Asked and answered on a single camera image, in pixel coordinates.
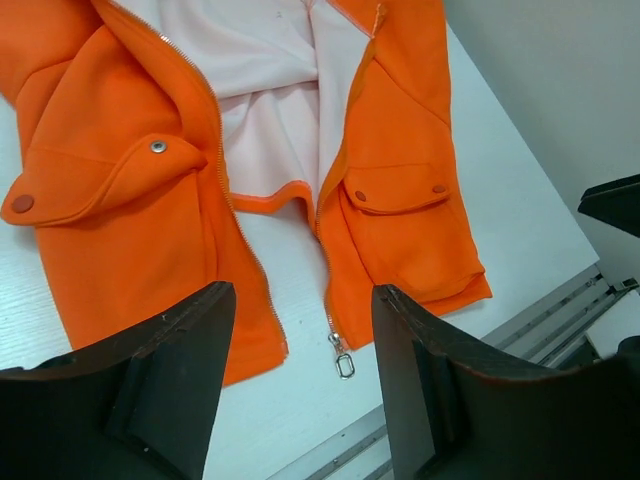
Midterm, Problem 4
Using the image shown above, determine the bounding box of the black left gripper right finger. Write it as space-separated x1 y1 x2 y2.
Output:
372 285 639 479

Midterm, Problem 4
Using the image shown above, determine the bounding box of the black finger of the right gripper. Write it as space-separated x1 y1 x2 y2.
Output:
578 175 640 237

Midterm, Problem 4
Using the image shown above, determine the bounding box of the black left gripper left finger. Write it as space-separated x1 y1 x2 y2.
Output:
1 282 236 479

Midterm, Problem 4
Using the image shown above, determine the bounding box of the silver zipper pull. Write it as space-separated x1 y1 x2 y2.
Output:
328 332 355 380

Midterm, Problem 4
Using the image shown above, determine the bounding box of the orange jacket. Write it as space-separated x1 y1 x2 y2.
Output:
1 1 491 384

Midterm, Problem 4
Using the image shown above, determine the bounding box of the aluminium table frame rail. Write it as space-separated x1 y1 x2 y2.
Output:
279 267 639 479

